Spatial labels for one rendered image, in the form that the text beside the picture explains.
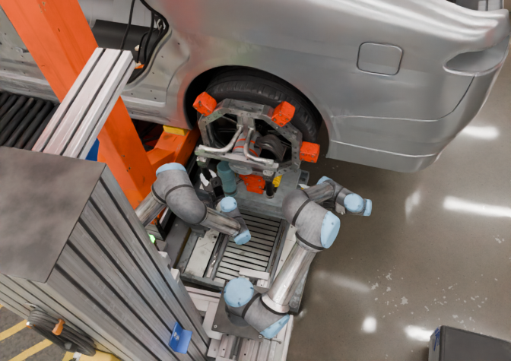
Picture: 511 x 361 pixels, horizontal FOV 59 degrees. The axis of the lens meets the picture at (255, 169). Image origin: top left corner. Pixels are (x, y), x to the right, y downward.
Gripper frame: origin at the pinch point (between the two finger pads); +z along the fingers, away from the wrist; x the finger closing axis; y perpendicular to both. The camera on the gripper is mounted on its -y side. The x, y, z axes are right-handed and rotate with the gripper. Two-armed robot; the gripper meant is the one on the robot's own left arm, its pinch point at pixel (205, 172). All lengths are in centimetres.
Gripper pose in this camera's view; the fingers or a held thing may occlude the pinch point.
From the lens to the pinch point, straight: 233.0
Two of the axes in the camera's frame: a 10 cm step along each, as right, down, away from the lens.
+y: 0.7, 5.7, 8.2
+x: 8.8, -4.2, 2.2
